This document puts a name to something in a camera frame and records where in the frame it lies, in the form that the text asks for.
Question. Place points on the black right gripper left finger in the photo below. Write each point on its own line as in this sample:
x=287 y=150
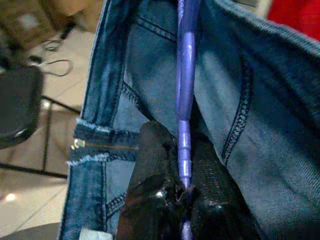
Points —
x=150 y=187

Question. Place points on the purple plastic hanger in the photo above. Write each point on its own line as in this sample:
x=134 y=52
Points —
x=185 y=75

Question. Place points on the black metal frame stool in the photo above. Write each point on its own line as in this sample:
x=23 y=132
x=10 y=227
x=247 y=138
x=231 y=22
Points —
x=17 y=100

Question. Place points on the brown cardboard box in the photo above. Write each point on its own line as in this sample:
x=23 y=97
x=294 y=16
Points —
x=32 y=25

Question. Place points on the blue denim garment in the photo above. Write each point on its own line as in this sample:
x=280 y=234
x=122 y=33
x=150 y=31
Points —
x=262 y=125

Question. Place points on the red and white garment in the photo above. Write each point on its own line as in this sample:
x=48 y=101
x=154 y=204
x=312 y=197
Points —
x=295 y=15

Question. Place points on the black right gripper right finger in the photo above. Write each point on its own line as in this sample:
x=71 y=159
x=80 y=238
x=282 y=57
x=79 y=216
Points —
x=212 y=195

